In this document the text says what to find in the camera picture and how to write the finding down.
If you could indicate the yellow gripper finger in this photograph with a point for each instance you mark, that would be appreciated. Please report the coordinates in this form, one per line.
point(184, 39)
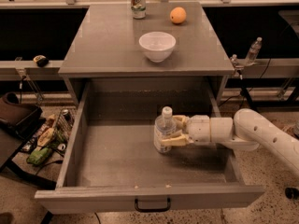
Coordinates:
point(179, 141)
point(181, 122)

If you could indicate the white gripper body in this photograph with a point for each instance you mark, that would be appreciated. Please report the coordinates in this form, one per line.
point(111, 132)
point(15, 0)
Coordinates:
point(199, 129)

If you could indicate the clear plastic water bottle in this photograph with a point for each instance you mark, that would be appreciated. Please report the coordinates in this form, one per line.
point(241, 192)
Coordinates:
point(164, 126)

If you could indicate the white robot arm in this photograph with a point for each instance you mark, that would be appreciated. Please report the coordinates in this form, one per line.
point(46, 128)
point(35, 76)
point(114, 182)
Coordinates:
point(245, 131)

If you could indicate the open grey top drawer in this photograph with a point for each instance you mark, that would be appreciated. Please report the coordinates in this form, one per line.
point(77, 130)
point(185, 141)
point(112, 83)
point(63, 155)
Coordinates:
point(110, 160)

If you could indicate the clear bottle on ledge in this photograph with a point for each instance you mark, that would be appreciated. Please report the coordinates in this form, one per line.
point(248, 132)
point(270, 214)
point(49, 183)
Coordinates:
point(253, 51)

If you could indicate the grey cabinet counter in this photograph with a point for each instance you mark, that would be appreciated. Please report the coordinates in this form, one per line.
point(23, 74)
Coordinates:
point(107, 45)

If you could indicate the white ceramic bowl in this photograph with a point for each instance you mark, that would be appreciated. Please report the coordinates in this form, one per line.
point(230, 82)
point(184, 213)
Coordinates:
point(157, 46)

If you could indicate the orange fruit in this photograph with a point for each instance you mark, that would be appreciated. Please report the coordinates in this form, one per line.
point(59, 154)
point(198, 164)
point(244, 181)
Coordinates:
point(178, 15)

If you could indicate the small black object on floor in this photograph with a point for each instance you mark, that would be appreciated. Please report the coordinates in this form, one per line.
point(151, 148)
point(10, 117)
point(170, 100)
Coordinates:
point(292, 193)

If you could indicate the green soda can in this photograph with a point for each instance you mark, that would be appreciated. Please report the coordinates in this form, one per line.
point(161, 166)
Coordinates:
point(138, 8)

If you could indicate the green snack bag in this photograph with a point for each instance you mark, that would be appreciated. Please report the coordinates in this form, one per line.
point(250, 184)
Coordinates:
point(38, 156)

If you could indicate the black yellow tape measure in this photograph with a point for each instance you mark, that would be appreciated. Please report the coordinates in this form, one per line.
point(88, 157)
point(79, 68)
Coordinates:
point(41, 60)

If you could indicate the dark brown bag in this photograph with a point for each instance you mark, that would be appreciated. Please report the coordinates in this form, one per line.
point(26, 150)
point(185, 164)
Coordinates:
point(15, 117)

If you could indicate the black drawer handle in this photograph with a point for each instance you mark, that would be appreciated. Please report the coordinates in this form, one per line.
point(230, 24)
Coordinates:
point(152, 206)

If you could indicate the wire basket of snacks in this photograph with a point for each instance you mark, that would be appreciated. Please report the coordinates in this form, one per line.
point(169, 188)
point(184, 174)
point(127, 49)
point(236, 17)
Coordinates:
point(59, 132)

